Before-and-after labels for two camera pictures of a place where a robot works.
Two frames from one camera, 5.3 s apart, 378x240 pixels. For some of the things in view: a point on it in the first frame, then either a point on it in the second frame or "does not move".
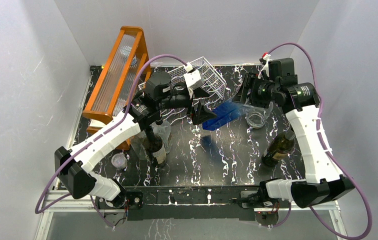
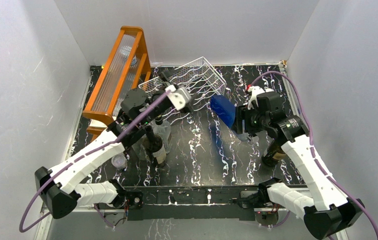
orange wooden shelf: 130,64 does not move
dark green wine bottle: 153,144 does not move
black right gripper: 250,81 → 243,113
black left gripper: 201,113 → 165,78
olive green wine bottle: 278,149 does not move
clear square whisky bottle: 164,130 does not move
